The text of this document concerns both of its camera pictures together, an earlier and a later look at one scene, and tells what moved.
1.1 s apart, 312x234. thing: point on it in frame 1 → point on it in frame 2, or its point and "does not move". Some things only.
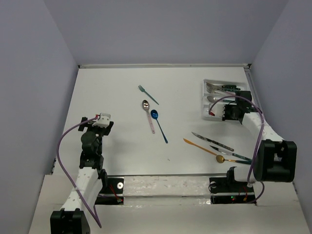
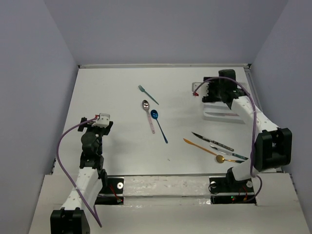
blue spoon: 154,114 does not move
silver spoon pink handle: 146,106 does not move
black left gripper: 88,126 does not move
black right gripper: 225,116 → 210,98
